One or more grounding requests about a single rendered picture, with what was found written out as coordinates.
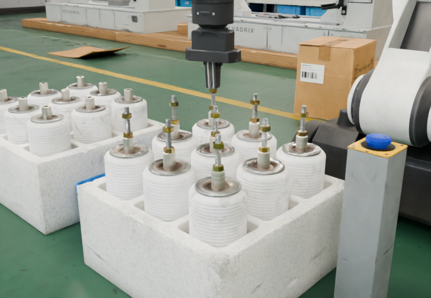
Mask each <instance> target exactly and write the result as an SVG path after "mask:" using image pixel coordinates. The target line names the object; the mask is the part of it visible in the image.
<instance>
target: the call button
mask: <svg viewBox="0 0 431 298"><path fill-rule="evenodd" d="M366 142H367V143H368V146H370V147H372V148H376V149H385V148H388V147H389V145H390V144H391V143H392V138H391V137H390V136H388V135H385V134H381V133H371V134H368V135H366Z"/></svg>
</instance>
